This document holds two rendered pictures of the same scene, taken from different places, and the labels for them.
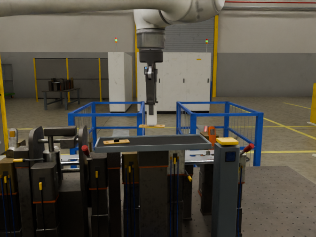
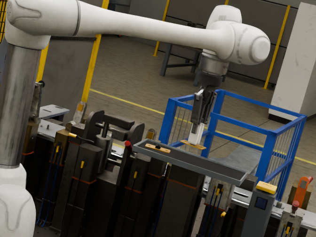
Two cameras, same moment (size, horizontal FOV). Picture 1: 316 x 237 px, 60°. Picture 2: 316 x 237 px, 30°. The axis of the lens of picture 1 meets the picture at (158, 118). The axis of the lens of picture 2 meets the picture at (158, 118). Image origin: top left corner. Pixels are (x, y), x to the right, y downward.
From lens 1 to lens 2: 109 cm
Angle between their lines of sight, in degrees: 22
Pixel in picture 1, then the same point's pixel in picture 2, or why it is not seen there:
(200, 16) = (241, 61)
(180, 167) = (222, 201)
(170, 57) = not seen: outside the picture
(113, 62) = (304, 23)
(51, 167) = (96, 151)
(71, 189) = (108, 180)
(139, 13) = not seen: hidden behind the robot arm
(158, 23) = not seen: hidden behind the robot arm
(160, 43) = (217, 69)
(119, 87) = (300, 73)
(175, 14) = (219, 55)
